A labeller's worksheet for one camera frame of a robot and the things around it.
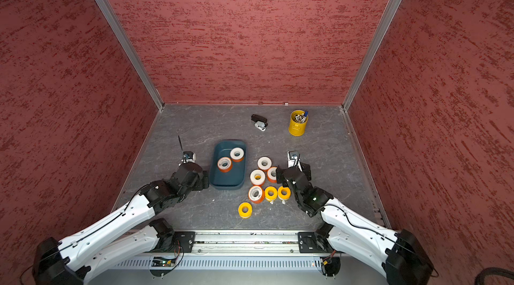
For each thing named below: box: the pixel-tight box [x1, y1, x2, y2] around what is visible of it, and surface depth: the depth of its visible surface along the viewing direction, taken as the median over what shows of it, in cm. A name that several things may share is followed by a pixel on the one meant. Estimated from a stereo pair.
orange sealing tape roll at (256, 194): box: [248, 184, 266, 204], surface depth 85 cm
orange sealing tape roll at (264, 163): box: [257, 155, 273, 172], surface depth 96 cm
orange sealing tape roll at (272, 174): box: [267, 165, 278, 184], surface depth 92 cm
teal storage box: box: [209, 139, 247, 190], surface depth 97 cm
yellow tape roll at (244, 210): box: [237, 202, 253, 219], surface depth 83 cm
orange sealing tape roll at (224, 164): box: [216, 156, 233, 173], surface depth 95 cm
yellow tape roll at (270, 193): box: [264, 185, 278, 203], surface depth 87 cm
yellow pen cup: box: [288, 109, 309, 137], surface depth 102 cm
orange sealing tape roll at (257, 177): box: [249, 169, 266, 186], surface depth 89 cm
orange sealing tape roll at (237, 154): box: [229, 147, 245, 162], surface depth 99 cm
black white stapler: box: [250, 113, 269, 132], surface depth 112 cm
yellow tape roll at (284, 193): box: [277, 185, 292, 201], surface depth 87 cm
